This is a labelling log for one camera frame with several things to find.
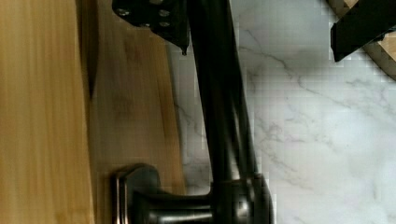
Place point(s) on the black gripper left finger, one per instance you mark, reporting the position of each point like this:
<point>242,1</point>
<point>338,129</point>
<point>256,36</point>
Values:
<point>165,18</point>

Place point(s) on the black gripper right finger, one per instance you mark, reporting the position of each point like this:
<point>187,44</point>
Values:
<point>367,21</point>

